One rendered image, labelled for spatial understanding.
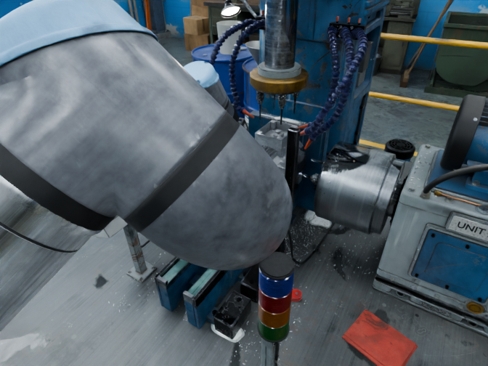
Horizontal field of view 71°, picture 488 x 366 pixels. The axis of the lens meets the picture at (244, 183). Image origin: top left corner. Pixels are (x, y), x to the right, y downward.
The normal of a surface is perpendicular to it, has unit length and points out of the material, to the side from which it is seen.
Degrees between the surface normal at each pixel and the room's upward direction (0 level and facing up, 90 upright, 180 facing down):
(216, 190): 68
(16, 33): 61
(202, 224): 87
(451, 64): 87
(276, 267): 0
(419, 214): 89
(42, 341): 0
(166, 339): 0
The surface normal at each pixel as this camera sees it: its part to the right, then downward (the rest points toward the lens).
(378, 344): -0.02, -0.82
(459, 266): -0.53, 0.50
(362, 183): -0.40, -0.19
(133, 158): 0.07, 0.23
